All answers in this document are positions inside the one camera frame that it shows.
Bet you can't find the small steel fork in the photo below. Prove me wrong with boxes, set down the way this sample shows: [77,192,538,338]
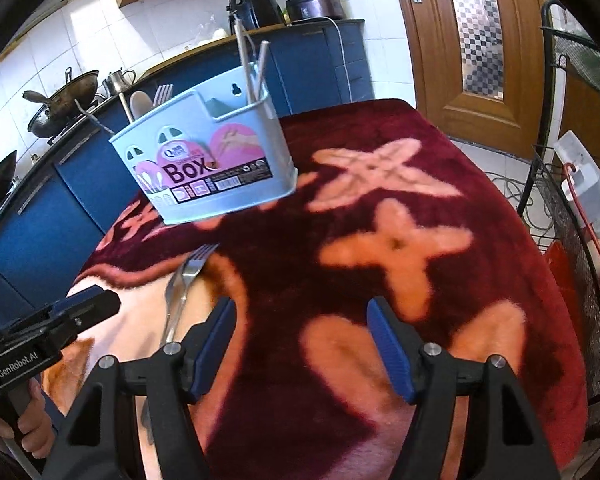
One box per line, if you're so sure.
[139,242,221,446]

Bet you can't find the steel table knife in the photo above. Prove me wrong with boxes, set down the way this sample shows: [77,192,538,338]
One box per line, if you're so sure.
[73,99,116,136]

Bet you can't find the beige plastic spoon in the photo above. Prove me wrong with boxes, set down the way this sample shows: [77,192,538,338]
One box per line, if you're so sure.
[118,91,154,122]

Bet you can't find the wooden chopstick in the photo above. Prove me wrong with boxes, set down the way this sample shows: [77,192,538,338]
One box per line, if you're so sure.
[254,40,270,101]
[234,18,256,104]

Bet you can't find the person's left hand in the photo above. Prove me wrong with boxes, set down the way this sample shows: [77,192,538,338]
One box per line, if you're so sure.
[0,378,55,460]

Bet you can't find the blue base cabinets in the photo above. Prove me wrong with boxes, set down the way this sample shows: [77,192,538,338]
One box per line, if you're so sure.
[0,18,374,326]

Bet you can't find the large black wok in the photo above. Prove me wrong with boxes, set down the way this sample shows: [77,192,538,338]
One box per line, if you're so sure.
[22,67,99,139]

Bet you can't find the white power strip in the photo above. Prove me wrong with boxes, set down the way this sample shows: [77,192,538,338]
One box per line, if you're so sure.
[554,130,600,239]

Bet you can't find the red floral plush table cover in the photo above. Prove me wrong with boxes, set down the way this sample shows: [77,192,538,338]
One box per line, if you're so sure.
[43,100,588,479]

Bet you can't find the light blue utensil holder box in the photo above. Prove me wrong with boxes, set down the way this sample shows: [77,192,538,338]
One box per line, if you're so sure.
[110,67,298,226]

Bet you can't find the steel kettle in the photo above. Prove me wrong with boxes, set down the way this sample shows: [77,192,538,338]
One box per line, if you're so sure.
[102,68,136,96]

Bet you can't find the brown wooden door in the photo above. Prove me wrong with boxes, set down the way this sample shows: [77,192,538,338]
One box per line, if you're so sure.
[399,0,544,159]

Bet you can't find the black air fryer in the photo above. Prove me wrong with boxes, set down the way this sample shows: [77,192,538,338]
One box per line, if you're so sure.
[226,0,286,32]

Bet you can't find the dark rice cooker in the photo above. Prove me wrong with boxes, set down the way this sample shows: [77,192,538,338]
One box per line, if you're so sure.
[286,0,346,22]

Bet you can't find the grey floor cables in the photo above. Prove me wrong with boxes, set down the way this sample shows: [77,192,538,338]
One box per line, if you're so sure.
[484,169,556,252]

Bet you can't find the red cable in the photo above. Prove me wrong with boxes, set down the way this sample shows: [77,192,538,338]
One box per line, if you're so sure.
[561,160,600,311]

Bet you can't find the black wire rack cart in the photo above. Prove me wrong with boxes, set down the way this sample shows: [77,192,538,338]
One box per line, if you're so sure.
[517,0,600,441]

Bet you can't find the white power cord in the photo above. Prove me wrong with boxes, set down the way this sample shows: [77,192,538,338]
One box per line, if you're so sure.
[308,15,356,104]

